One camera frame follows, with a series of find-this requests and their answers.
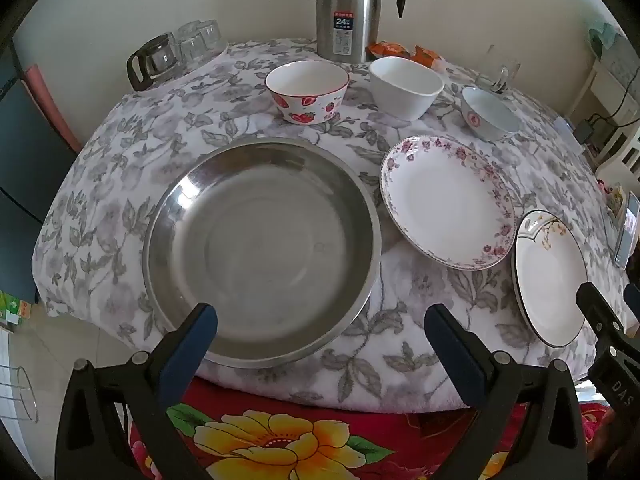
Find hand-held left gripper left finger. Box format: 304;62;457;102
55;302;221;480

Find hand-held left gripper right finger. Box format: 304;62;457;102
424;303;589;480

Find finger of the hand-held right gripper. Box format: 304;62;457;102
624;284;640;325
576;282;628;350

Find black rim plate yellow flowers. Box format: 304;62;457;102
512;209;593;348

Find stainless steel basin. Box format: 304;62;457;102
142;136;383;370

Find pink floral rim plate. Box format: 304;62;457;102
380;135;517;271

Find small white bowl red emblem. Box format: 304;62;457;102
460;86;521;142

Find strawberry print bowl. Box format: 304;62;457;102
265;60;350;126

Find white square bowl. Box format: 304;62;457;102
369;56;445;122

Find smartphone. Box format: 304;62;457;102
614;192;640;267

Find red floral blanket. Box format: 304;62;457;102
127;375;617;480

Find white shelf unit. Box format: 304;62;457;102
567;25;640;173

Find grey floral tablecloth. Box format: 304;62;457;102
31;37;632;411

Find green box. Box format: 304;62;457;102
0;290;32;332

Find clear plastic container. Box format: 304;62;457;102
0;365;39;424

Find dark blue cabinet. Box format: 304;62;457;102
0;42;81;306

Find white paper board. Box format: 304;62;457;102
600;35;640;82

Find clear glass mug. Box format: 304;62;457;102
475;45;522;94

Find teal cloth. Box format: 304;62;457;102
588;22;627;50

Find pink board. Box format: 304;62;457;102
25;64;83;153

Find orange snack packet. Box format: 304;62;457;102
367;41;409;60
411;46;444;69

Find stainless steel thermos jug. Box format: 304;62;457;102
316;0;407;64

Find black cable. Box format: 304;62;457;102
586;67;640;129

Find glass teapot black handle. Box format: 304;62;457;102
126;32;181;92

